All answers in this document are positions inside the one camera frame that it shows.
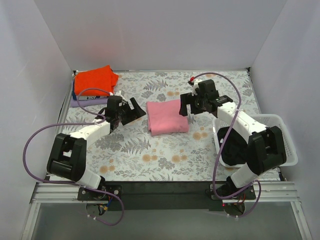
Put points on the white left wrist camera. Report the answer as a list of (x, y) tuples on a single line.
[(119, 93)]

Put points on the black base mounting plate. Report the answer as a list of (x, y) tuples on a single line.
[(166, 195)]

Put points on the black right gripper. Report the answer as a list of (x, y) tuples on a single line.
[(191, 104)]

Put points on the black shirt in basket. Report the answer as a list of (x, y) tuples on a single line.
[(234, 153)]

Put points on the floral patterned table mat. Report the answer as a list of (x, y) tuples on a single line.
[(130, 153)]

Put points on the aluminium front frame rail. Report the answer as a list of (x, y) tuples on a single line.
[(273, 211)]

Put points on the pink polo shirt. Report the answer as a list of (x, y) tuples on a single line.
[(164, 118)]

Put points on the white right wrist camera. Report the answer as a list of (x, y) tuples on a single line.
[(194, 82)]

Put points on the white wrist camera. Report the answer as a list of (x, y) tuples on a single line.
[(194, 82), (119, 93)]

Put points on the folded lavender shirt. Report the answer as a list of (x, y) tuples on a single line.
[(88, 102)]

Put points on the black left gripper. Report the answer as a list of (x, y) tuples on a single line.
[(128, 113)]

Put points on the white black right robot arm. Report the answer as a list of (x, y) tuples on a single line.
[(263, 147)]

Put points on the folded orange shirt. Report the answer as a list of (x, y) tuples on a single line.
[(100, 82)]

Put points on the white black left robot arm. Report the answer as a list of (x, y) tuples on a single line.
[(68, 155)]

